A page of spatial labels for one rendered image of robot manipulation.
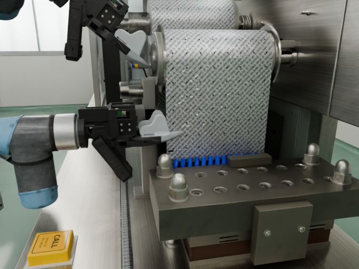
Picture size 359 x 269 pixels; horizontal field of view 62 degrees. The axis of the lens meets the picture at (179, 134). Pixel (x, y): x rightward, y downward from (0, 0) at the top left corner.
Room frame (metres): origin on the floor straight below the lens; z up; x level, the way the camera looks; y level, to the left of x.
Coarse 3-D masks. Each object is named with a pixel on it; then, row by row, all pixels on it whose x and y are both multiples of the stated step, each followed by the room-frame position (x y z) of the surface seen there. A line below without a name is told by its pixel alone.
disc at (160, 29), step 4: (160, 24) 0.67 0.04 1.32; (160, 28) 0.65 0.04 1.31; (160, 32) 0.65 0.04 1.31; (164, 36) 0.62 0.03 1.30; (164, 40) 0.62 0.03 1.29; (164, 44) 0.61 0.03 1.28; (164, 48) 0.61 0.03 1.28; (164, 52) 0.61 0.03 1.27; (164, 56) 0.61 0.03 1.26; (164, 60) 0.61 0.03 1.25; (164, 64) 0.61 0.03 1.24; (164, 68) 0.61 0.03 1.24; (164, 72) 0.61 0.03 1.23; (164, 76) 0.62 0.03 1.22; (164, 80) 0.62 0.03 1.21; (164, 84) 0.62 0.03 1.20; (160, 88) 0.67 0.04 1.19; (164, 88) 0.63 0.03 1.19
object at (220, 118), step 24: (168, 96) 0.62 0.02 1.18; (192, 96) 0.63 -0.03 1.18; (216, 96) 0.64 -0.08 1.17; (240, 96) 0.65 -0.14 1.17; (264, 96) 0.66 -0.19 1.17; (168, 120) 0.62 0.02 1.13; (192, 120) 0.63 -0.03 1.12; (216, 120) 0.64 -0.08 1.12; (240, 120) 0.65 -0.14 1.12; (264, 120) 0.66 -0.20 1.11; (168, 144) 0.62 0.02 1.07; (192, 144) 0.63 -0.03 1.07; (216, 144) 0.64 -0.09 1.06; (240, 144) 0.65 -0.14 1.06; (264, 144) 0.66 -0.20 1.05
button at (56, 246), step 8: (48, 232) 0.51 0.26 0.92; (56, 232) 0.51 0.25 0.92; (64, 232) 0.51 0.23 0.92; (72, 232) 0.51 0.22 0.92; (40, 240) 0.48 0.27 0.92; (48, 240) 0.48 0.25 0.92; (56, 240) 0.48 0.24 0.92; (64, 240) 0.48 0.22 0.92; (72, 240) 0.50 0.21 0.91; (32, 248) 0.46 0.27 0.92; (40, 248) 0.46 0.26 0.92; (48, 248) 0.46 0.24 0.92; (56, 248) 0.46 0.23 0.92; (64, 248) 0.46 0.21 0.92; (32, 256) 0.44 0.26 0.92; (40, 256) 0.44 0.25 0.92; (48, 256) 0.44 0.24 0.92; (56, 256) 0.45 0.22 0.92; (64, 256) 0.45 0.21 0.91; (32, 264) 0.44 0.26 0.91; (40, 264) 0.44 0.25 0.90
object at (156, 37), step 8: (152, 40) 0.71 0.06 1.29; (160, 40) 0.64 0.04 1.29; (272, 40) 0.69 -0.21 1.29; (160, 48) 0.63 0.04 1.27; (272, 48) 0.68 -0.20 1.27; (160, 56) 0.62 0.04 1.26; (160, 64) 0.62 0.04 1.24; (272, 64) 0.67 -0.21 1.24; (160, 72) 0.63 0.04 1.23; (160, 80) 0.64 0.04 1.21
